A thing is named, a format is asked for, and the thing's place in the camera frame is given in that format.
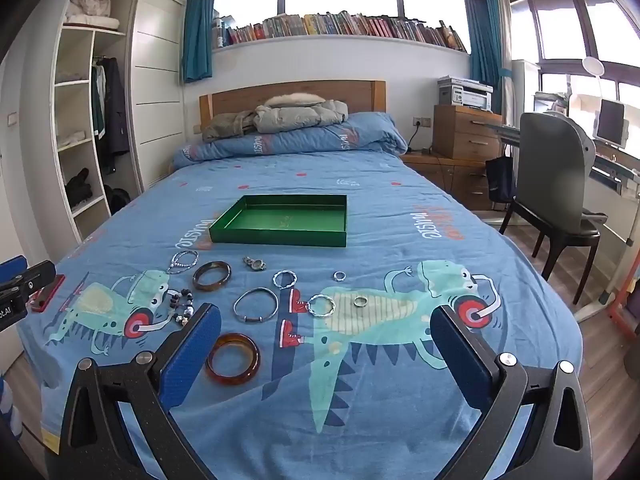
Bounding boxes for olive jacket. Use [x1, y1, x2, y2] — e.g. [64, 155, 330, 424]
[201, 110, 258, 142]

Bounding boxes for green tray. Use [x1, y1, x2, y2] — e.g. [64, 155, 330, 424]
[208, 194, 348, 248]

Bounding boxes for wooden nightstand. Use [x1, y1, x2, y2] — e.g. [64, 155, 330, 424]
[400, 152, 493, 211]

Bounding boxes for wooden drawer chest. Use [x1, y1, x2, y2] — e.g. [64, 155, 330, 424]
[432, 104, 503, 161]

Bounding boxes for plain silver bangle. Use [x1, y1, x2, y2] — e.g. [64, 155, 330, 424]
[233, 287, 279, 324]

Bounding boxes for dark brown bangle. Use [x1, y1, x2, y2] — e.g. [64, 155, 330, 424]
[192, 261, 232, 292]

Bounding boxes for hanging dark clothes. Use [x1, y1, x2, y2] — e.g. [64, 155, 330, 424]
[90, 57, 132, 158]

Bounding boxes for black folded clothes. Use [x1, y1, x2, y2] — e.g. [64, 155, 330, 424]
[65, 167, 94, 207]

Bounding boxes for white round lamp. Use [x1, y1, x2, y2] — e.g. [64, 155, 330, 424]
[581, 56, 606, 101]

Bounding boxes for white wardrobe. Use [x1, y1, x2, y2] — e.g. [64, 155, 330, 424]
[50, 0, 188, 243]

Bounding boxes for grey puffer jacket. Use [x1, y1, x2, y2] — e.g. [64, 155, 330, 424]
[252, 99, 349, 134]

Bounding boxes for row of books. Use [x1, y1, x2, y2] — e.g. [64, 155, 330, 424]
[212, 10, 468, 53]

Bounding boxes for grey study desk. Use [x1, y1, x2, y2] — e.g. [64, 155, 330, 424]
[487, 119, 640, 201]

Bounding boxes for long blue curtain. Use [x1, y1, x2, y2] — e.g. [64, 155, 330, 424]
[464, 0, 513, 113]

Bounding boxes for red plastic frame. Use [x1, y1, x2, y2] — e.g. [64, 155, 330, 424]
[607, 280, 640, 332]

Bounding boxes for short blue curtain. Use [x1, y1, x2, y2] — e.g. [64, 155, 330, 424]
[181, 0, 217, 84]

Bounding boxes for red phone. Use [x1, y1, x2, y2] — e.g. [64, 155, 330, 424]
[29, 274, 67, 314]

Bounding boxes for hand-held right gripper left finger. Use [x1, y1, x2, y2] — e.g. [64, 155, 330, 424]
[45, 303, 223, 480]

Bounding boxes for blue folded duvet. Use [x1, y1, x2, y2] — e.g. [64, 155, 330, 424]
[171, 111, 408, 170]

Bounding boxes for grey chair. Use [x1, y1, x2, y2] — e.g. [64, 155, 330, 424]
[499, 111, 610, 307]

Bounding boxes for dark beaded bracelet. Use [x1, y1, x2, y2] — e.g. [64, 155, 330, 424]
[167, 287, 197, 326]

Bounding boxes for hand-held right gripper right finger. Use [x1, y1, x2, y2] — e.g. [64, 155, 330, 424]
[429, 304, 598, 480]

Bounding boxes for dark tote bag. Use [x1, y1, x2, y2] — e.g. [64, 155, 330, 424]
[486, 156, 516, 206]

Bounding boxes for blue dinosaur print bedsheet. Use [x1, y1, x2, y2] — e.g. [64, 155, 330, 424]
[15, 152, 583, 480]

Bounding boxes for amber bangle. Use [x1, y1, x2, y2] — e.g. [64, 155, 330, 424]
[205, 332, 262, 387]

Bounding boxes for white fluffy cushion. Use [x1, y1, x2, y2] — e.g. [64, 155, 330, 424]
[264, 92, 326, 107]

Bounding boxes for black bag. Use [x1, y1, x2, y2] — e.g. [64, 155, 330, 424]
[102, 185, 131, 213]

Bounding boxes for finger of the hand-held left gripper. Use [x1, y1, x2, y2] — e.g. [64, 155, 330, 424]
[0, 254, 29, 287]
[0, 260, 57, 307]

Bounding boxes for white tall appliance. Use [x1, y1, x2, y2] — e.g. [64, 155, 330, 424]
[510, 59, 541, 128]

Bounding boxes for wooden headboard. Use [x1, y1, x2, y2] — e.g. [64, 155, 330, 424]
[198, 79, 388, 133]

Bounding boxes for white printer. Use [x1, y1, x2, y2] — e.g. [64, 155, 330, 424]
[437, 76, 494, 109]

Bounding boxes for tablet on stand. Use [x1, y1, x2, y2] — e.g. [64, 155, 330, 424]
[595, 99, 630, 148]

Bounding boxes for pearl necklace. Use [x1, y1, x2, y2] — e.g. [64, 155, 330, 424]
[166, 250, 200, 275]

